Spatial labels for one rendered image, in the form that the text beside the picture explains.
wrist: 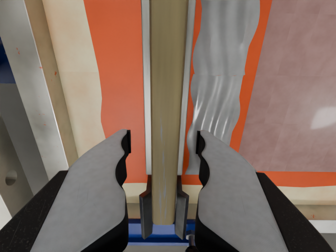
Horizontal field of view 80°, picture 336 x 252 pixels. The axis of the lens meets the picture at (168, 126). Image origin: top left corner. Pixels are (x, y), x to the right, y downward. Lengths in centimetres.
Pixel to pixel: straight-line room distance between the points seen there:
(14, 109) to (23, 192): 131
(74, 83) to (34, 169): 162
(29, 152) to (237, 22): 170
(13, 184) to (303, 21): 44
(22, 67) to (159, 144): 19
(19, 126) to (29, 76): 143
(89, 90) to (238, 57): 21
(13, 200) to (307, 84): 45
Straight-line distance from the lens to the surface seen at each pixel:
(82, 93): 32
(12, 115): 171
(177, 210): 34
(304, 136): 39
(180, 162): 31
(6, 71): 41
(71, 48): 31
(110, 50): 29
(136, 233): 42
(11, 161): 36
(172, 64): 18
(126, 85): 30
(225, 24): 28
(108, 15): 29
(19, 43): 30
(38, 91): 30
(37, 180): 198
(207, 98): 30
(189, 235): 41
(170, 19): 17
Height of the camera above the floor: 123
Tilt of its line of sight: 62 degrees down
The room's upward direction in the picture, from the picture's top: 179 degrees clockwise
